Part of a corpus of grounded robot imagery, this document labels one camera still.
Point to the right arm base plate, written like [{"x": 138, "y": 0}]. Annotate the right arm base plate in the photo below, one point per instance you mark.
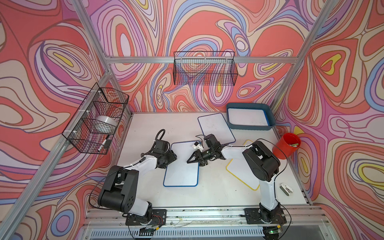
[{"x": 256, "y": 216}]

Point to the red plastic cup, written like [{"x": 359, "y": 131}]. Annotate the red plastic cup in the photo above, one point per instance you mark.
[{"x": 282, "y": 150}]

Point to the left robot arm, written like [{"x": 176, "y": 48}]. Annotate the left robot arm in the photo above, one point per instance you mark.
[{"x": 120, "y": 185}]

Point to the yellow framed whiteboard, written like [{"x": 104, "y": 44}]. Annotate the yellow framed whiteboard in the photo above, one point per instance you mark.
[{"x": 240, "y": 169}]

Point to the silver tape roll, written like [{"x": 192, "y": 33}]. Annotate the silver tape roll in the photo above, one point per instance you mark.
[{"x": 105, "y": 122}]

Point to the green circuit board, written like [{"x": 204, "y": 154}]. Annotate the green circuit board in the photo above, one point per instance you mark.
[{"x": 146, "y": 232}]

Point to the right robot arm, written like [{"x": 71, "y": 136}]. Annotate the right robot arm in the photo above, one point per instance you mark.
[{"x": 263, "y": 164}]

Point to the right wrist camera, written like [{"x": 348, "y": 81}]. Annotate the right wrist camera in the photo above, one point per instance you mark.
[{"x": 198, "y": 146}]

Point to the back black wire basket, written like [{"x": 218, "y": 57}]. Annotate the back black wire basket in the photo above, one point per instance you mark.
[{"x": 205, "y": 68}]

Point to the left black wire basket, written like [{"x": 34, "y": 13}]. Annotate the left black wire basket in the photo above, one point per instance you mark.
[{"x": 100, "y": 114}]

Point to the black wire basket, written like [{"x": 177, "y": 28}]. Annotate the black wire basket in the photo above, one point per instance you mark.
[
  {"x": 205, "y": 68},
  {"x": 100, "y": 114}
]

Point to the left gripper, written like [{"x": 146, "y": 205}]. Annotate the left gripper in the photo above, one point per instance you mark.
[{"x": 173, "y": 157}]

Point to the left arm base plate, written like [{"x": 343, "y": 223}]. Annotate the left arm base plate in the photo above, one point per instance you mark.
[{"x": 156, "y": 217}]

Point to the blue whiteboard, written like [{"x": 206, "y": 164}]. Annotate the blue whiteboard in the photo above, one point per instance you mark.
[
  {"x": 247, "y": 117},
  {"x": 216, "y": 125},
  {"x": 180, "y": 173}
]

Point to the white whiteboard eraser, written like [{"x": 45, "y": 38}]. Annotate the white whiteboard eraser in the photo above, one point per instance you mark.
[{"x": 286, "y": 189}]

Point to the teal plastic storage box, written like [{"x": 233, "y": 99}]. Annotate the teal plastic storage box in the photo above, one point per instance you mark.
[{"x": 266, "y": 108}]

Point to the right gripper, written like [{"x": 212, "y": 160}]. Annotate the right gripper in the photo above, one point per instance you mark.
[{"x": 198, "y": 157}]

